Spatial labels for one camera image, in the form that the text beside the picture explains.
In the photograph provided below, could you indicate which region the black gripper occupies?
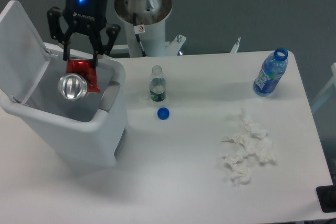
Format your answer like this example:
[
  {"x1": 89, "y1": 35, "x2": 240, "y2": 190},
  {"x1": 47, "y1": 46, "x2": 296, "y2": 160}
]
[{"x1": 46, "y1": 0, "x2": 121, "y2": 68}]

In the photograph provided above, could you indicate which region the crushed red soda can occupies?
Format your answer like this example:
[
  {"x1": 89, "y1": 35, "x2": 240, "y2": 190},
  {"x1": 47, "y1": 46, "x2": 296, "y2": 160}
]
[{"x1": 58, "y1": 58, "x2": 101, "y2": 101}]

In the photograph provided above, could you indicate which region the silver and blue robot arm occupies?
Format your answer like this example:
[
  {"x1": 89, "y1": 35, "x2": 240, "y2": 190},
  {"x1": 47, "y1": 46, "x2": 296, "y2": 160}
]
[{"x1": 47, "y1": 0, "x2": 172, "y2": 66}]

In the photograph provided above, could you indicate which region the white trash can lid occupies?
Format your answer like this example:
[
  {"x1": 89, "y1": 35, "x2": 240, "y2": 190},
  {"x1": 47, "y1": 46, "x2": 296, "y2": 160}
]
[{"x1": 1, "y1": 1, "x2": 50, "y2": 103}]

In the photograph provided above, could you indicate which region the white trash can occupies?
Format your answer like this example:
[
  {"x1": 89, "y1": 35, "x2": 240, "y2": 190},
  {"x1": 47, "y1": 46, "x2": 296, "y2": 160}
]
[{"x1": 1, "y1": 44, "x2": 128, "y2": 167}]

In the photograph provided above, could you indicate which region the clear bottle green label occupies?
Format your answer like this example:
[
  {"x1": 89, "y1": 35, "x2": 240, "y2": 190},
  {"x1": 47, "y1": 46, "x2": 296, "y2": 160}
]
[{"x1": 149, "y1": 65, "x2": 166, "y2": 102}]

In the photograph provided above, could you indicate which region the blue bottle cap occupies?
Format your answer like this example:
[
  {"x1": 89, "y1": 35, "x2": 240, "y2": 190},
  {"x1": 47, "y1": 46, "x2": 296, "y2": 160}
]
[{"x1": 157, "y1": 107, "x2": 170, "y2": 120}]

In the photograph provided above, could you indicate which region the blue plastic bottle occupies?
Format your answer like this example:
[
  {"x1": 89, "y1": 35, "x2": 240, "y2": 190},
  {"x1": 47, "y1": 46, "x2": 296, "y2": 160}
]
[{"x1": 253, "y1": 47, "x2": 288, "y2": 97}]

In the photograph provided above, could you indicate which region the crumpled white tissue pile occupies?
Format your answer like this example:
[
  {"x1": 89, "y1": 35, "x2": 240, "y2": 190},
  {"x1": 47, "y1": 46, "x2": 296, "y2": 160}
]
[{"x1": 222, "y1": 109, "x2": 277, "y2": 186}]

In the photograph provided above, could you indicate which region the white furniture at right edge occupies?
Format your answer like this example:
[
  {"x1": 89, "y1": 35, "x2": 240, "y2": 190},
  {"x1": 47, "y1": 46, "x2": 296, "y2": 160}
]
[{"x1": 310, "y1": 63, "x2": 335, "y2": 114}]

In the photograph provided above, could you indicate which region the black device at edge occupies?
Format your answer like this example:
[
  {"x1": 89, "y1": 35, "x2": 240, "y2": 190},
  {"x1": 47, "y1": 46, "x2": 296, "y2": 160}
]
[{"x1": 316, "y1": 185, "x2": 335, "y2": 213}]

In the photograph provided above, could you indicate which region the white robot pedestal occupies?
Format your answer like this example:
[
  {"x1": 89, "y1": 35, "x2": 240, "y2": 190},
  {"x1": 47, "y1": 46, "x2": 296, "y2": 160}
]
[{"x1": 114, "y1": 0, "x2": 172, "y2": 58}]

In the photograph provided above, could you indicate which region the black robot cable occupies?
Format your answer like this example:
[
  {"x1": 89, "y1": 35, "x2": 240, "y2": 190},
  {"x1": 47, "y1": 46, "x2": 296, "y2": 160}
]
[{"x1": 132, "y1": 13, "x2": 147, "y2": 57}]

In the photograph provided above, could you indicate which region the white metal base frame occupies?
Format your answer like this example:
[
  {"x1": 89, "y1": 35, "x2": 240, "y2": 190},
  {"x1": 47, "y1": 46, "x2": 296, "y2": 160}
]
[{"x1": 108, "y1": 35, "x2": 241, "y2": 58}]

